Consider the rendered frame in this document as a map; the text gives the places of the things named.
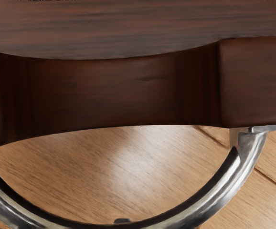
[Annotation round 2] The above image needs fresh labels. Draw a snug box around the dark wood cabinet, silver handle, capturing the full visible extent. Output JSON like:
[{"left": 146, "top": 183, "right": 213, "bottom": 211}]
[{"left": 0, "top": 0, "right": 276, "bottom": 229}]

